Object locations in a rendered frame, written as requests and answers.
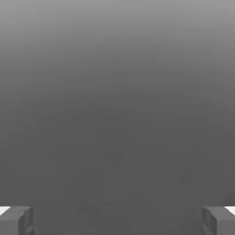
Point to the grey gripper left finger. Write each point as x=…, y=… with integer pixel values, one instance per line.
x=12, y=220

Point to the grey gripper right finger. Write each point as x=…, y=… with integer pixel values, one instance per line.
x=222, y=222

